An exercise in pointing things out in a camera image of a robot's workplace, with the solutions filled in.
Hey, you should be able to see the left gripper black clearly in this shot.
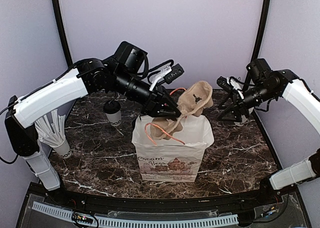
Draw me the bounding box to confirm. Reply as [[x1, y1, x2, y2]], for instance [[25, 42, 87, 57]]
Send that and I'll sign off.
[[112, 68, 182, 116]]

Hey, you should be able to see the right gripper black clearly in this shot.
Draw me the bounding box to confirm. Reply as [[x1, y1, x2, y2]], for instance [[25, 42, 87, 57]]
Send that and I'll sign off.
[[218, 82, 277, 122]]

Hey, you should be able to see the stack of white paper cups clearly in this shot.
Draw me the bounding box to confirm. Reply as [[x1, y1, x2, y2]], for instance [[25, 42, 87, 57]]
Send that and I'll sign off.
[[234, 117, 249, 127]]

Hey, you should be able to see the brown cardboard cup carrier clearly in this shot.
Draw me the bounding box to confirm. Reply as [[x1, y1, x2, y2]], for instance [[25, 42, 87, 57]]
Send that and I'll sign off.
[[149, 81, 214, 141]]

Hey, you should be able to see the white paper takeout bag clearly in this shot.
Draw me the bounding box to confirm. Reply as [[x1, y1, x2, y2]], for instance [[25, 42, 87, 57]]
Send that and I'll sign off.
[[131, 114, 214, 182]]

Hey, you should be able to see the single white paper cup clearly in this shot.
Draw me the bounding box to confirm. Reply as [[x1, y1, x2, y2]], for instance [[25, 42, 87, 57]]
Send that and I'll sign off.
[[106, 110, 122, 127]]

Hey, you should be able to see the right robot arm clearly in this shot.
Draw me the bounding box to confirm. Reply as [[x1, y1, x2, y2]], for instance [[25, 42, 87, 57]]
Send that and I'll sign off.
[[217, 58, 320, 159]]

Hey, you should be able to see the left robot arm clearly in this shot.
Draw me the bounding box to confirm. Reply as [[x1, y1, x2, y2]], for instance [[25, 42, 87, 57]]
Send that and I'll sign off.
[[2, 41, 184, 206]]

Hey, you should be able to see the cup holding wrapped straws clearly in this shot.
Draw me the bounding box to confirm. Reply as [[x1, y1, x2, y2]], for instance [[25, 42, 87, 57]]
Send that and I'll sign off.
[[35, 109, 72, 159]]

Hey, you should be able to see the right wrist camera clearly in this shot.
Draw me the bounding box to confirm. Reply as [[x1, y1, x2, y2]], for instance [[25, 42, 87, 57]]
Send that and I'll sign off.
[[216, 76, 245, 99]]

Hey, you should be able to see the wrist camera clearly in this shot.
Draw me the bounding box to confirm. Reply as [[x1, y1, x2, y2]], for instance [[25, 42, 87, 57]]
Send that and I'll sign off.
[[147, 60, 185, 91], [216, 76, 245, 99]]

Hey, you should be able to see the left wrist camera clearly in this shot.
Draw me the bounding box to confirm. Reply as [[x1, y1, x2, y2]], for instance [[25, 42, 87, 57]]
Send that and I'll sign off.
[[147, 60, 185, 91]]

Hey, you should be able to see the white slotted cable duct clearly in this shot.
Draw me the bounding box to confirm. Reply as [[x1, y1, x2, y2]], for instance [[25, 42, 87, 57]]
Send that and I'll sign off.
[[31, 201, 239, 227]]

